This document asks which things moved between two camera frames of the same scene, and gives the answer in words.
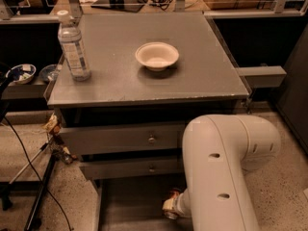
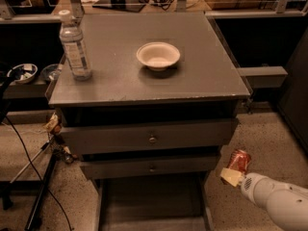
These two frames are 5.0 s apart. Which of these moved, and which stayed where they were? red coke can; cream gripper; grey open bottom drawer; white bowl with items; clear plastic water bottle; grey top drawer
Moved: cream gripper; red coke can
Stayed: white bowl with items; grey top drawer; grey open bottom drawer; clear plastic water bottle
